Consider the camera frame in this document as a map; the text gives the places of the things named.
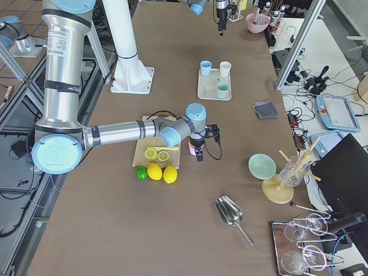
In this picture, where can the clear glass cup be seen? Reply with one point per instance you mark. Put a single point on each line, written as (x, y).
(293, 172)

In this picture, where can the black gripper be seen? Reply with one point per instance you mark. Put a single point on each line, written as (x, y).
(196, 143)
(221, 12)

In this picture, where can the green lime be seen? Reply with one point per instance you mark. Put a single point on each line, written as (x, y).
(141, 173)

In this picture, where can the pink cup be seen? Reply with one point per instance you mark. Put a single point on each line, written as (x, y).
(192, 149)

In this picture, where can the cream cup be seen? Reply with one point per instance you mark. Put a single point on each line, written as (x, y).
(225, 68)

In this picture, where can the metal glass rack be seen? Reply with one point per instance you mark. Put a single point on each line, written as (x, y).
(282, 245)

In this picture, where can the grey folded cloth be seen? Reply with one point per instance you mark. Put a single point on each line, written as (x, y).
(265, 111)

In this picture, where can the wine glass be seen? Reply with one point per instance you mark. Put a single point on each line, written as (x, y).
(306, 262)
(299, 229)

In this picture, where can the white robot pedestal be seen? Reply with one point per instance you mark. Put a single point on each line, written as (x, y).
(131, 76)

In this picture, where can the green cup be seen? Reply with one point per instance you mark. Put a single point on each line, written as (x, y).
(222, 90)

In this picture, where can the aluminium frame post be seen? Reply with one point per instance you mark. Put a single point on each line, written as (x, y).
(303, 32)

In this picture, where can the blue cup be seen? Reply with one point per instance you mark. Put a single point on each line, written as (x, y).
(205, 67)

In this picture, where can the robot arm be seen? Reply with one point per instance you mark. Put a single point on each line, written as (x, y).
(198, 6)
(62, 137)

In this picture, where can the black monitor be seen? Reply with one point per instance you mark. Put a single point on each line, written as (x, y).
(343, 173)

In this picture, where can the whole yellow lemon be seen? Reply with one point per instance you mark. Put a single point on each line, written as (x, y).
(170, 174)
(154, 171)

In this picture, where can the yellow plastic knife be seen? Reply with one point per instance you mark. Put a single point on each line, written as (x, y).
(175, 148)

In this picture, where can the wooden cup stand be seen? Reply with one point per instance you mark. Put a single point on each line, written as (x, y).
(280, 193)

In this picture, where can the purple cloth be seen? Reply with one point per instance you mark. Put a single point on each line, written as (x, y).
(262, 103)

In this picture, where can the pink bowl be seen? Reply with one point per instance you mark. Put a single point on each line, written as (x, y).
(262, 23)

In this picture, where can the teach pendant tablet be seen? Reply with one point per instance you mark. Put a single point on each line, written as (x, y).
(337, 113)

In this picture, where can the cream rabbit tray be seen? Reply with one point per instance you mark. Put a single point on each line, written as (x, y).
(207, 85)

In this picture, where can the green bowl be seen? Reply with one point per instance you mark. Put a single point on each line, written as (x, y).
(261, 166)

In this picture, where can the lemon slice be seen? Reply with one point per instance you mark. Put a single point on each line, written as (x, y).
(151, 154)
(163, 156)

